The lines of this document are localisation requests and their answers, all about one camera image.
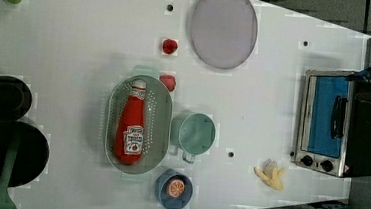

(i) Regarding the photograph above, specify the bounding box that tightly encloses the lavender round plate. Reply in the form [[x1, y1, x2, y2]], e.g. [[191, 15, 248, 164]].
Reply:
[[190, 0, 258, 69]]

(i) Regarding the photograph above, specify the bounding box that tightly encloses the red strawberry toy lower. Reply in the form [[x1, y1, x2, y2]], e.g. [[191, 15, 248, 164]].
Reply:
[[159, 75, 176, 92]]

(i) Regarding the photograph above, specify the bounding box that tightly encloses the silver toaster oven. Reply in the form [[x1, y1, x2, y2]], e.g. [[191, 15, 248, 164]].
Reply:
[[294, 70, 371, 178]]

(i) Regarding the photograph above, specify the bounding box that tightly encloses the orange slice toy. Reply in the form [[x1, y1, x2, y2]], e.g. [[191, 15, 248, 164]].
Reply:
[[166, 178, 185, 198]]

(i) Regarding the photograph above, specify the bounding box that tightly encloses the peeled banana toy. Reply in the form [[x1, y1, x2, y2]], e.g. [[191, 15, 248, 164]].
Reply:
[[254, 159, 286, 191]]

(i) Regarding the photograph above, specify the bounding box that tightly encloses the red strawberry toy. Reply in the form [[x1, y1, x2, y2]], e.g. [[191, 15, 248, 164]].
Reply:
[[162, 39, 178, 54], [159, 75, 176, 92]]

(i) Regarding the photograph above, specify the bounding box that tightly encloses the mint green cup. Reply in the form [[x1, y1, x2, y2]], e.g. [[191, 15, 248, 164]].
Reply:
[[170, 112, 216, 164]]

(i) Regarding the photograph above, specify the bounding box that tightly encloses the blue bowl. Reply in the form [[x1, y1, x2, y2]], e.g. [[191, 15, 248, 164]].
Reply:
[[155, 169, 193, 209]]

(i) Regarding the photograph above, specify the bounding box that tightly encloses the large black pan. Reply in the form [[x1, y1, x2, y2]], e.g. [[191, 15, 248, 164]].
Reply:
[[0, 121, 50, 187]]

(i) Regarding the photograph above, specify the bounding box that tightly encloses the green spatula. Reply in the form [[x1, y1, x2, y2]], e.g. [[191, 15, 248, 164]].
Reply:
[[0, 134, 20, 209]]

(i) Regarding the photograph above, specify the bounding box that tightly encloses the red plush ketchup bottle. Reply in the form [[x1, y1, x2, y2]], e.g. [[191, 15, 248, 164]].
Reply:
[[113, 80, 147, 165]]

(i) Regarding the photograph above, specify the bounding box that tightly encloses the small black pot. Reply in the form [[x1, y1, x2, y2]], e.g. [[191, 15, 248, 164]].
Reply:
[[0, 75, 33, 122]]

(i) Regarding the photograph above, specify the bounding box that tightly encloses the grey-green oval strainer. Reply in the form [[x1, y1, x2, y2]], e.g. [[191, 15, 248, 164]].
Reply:
[[104, 65, 173, 181]]

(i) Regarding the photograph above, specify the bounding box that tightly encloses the red strawberry toy upper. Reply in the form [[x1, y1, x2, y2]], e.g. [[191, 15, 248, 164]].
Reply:
[[162, 39, 178, 54]]

